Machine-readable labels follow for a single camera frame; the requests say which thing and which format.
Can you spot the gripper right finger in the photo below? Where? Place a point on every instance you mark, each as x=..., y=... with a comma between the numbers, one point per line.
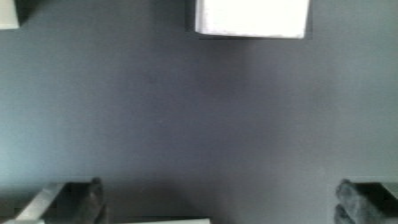
x=366, y=203

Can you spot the white table leg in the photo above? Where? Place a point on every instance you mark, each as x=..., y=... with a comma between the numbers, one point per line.
x=9, y=22
x=253, y=18

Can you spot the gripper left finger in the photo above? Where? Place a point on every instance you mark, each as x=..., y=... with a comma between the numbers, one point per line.
x=66, y=204

